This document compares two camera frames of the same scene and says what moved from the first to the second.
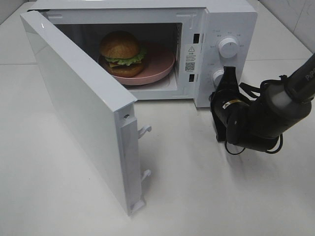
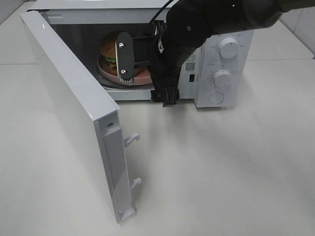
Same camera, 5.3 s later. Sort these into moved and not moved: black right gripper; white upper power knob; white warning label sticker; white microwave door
Moved: white microwave door; black right gripper
Not moved: white upper power knob; white warning label sticker
